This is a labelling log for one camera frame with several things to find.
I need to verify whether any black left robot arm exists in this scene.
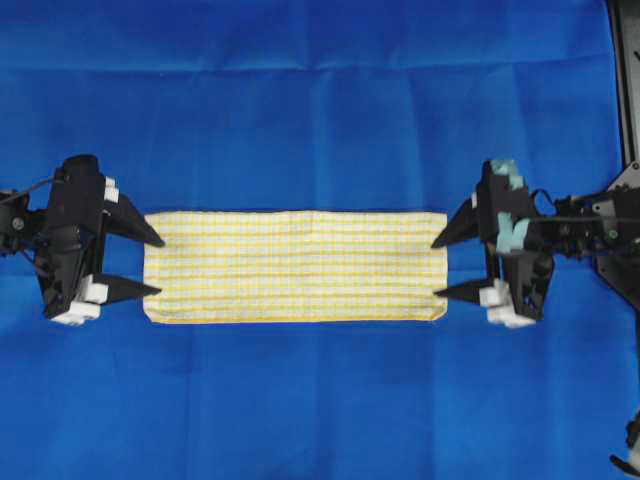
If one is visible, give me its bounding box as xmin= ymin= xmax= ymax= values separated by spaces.
xmin=1 ymin=154 xmax=165 ymax=326

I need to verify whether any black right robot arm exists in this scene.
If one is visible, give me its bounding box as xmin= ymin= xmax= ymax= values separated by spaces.
xmin=432 ymin=159 xmax=639 ymax=328

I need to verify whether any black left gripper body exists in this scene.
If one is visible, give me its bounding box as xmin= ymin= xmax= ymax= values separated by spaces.
xmin=37 ymin=154 xmax=118 ymax=326

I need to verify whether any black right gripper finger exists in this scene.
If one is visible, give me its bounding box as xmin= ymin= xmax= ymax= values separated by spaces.
xmin=434 ymin=278 xmax=494 ymax=305
xmin=432 ymin=198 xmax=478 ymax=249

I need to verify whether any black metal frame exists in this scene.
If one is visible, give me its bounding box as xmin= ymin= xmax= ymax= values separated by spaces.
xmin=606 ymin=0 xmax=639 ymax=170

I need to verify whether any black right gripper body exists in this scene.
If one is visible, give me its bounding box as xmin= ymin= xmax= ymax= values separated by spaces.
xmin=474 ymin=159 xmax=554 ymax=328

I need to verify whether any yellow checked towel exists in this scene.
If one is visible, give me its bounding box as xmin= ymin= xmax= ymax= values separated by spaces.
xmin=143 ymin=210 xmax=448 ymax=324

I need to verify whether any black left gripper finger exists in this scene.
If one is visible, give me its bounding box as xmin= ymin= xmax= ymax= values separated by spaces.
xmin=104 ymin=194 xmax=165 ymax=248
xmin=87 ymin=273 xmax=161 ymax=304

